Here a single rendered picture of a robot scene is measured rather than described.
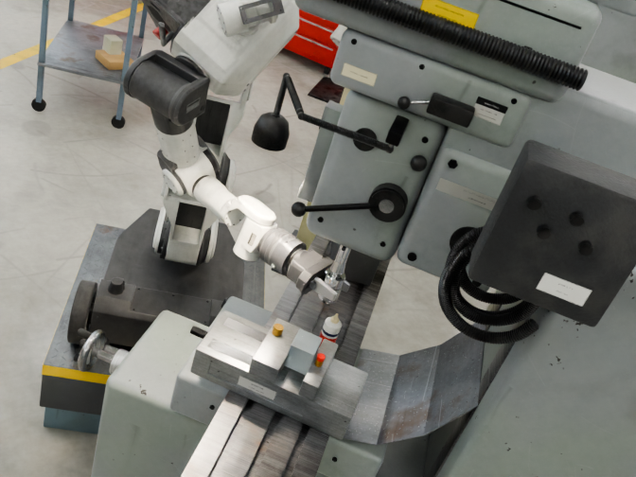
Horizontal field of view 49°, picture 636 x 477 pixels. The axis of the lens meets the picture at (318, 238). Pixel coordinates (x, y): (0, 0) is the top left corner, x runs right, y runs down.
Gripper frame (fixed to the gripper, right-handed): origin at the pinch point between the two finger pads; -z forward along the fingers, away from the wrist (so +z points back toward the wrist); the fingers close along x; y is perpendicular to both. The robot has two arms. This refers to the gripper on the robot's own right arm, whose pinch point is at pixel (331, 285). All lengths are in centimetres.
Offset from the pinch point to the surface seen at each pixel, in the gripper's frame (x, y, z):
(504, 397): -7.7, -7.8, -44.0
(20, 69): 149, 118, 322
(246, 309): 5.2, 26.7, 22.2
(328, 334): 0.3, 12.4, -3.6
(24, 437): -16, 116, 78
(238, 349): -21.5, 11.5, 5.3
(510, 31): -8, -67, -16
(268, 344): -19.1, 7.5, 0.3
